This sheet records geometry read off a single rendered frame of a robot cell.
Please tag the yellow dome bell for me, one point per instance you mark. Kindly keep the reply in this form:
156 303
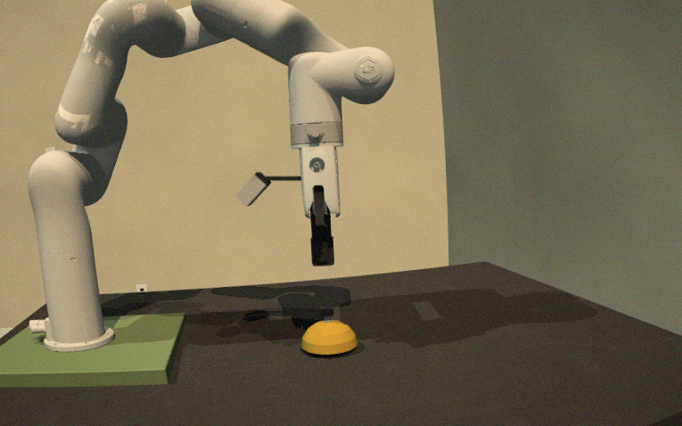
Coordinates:
329 338

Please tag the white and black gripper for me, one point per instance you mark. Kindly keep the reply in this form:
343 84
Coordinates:
325 180

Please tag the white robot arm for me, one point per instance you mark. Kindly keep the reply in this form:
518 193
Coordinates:
60 181

